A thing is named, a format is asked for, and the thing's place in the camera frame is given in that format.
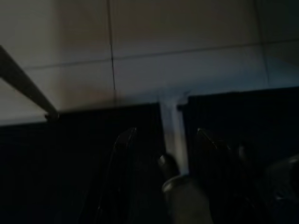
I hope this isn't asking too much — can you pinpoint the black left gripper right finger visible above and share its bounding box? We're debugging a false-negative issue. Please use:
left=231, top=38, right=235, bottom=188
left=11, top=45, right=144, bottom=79
left=195, top=128, right=276, bottom=224

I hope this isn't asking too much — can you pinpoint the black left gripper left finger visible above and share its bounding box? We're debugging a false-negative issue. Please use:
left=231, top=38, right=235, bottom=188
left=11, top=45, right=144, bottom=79
left=67, top=127, right=138, bottom=224

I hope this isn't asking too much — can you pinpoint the grey cylinder with black knob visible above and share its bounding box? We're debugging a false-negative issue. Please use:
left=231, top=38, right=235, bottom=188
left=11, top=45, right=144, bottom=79
left=157, top=153, right=196, bottom=224

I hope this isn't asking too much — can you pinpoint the black floor mat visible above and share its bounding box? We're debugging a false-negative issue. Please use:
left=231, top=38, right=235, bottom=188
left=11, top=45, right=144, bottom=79
left=0, top=102, right=165, bottom=224
left=177, top=85, right=299, bottom=224

